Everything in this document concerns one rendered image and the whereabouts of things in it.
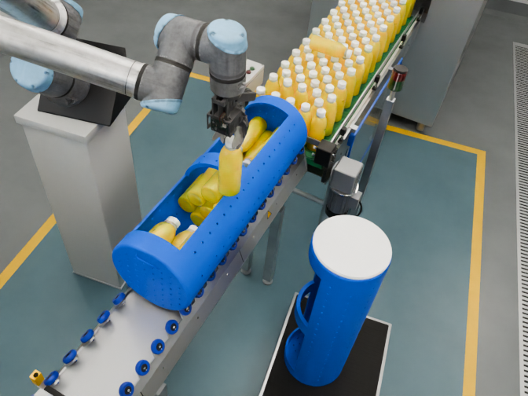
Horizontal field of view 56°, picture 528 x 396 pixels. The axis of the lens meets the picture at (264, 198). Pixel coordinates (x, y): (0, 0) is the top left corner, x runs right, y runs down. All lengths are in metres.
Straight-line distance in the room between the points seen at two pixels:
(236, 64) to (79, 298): 1.95
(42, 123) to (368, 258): 1.34
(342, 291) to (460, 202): 2.02
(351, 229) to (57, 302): 1.70
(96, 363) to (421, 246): 2.19
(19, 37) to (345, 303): 1.28
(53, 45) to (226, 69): 0.40
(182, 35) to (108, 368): 0.98
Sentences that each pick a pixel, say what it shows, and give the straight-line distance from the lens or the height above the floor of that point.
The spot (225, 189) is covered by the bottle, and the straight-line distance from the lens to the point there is 1.53.
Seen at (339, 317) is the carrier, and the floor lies 0.78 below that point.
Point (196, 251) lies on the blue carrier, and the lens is 1.50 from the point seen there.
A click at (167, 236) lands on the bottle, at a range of 1.60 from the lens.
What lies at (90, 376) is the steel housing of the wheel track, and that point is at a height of 0.93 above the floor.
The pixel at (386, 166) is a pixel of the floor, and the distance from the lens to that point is 3.68.
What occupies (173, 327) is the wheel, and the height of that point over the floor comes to 0.97.
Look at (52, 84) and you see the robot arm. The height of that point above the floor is 1.32.
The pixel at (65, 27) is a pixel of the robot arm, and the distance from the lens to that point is 1.90.
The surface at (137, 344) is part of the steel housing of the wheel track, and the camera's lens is 1.65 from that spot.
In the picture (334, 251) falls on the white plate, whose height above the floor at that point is 1.04.
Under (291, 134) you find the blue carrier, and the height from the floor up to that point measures 1.18.
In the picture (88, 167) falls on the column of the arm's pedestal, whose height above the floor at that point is 0.91.
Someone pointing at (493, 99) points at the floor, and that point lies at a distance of 4.77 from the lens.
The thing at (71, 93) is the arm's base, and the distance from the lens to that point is 2.07.
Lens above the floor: 2.39
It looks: 47 degrees down
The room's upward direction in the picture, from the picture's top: 7 degrees clockwise
